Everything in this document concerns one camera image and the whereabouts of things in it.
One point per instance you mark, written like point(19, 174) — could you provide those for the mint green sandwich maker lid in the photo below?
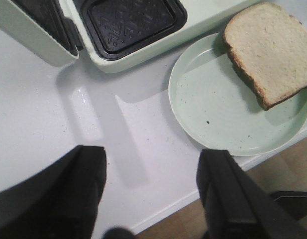
point(42, 27)

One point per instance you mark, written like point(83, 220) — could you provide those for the mint green breakfast maker base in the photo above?
point(120, 34)

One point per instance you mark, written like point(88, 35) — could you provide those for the bread slice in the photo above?
point(268, 47)

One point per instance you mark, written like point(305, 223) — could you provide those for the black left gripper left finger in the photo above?
point(59, 202)

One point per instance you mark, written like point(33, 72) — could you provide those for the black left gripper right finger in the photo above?
point(237, 208)

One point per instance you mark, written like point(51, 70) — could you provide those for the mint green round plate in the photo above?
point(219, 111)

